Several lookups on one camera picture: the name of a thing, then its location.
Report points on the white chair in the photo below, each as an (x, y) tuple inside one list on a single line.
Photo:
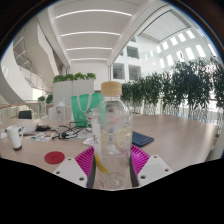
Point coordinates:
[(52, 113)]

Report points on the white tissue packet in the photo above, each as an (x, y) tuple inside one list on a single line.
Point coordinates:
[(89, 140)]

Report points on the clear shaker bottle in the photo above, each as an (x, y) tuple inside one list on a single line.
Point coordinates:
[(61, 113)]

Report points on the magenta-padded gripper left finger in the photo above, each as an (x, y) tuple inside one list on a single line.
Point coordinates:
[(69, 170)]

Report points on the open white booklet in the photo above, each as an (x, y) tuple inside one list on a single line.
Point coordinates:
[(30, 128)]

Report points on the flat round red coaster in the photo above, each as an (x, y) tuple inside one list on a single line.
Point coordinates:
[(54, 157)]

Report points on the row of green potted trees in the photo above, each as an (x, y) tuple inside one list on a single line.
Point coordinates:
[(190, 83)]

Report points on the white planter cabinet with greenery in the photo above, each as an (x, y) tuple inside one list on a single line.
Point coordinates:
[(71, 90)]

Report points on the long ceiling light strips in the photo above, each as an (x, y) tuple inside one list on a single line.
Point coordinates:
[(90, 33)]

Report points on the clear lemon water bottle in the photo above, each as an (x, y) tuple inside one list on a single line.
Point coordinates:
[(111, 133)]

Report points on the black office chair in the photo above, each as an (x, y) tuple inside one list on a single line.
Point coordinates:
[(25, 114)]

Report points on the white ceramic mug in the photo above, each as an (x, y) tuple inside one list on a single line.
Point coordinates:
[(15, 138)]

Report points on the black flat device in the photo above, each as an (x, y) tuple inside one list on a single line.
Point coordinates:
[(43, 127)]

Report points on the small potted plants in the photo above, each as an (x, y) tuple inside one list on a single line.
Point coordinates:
[(49, 99)]

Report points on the colourful sticker sheet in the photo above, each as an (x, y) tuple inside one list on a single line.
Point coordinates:
[(41, 136)]

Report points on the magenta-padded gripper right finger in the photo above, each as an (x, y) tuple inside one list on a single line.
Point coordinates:
[(155, 170)]

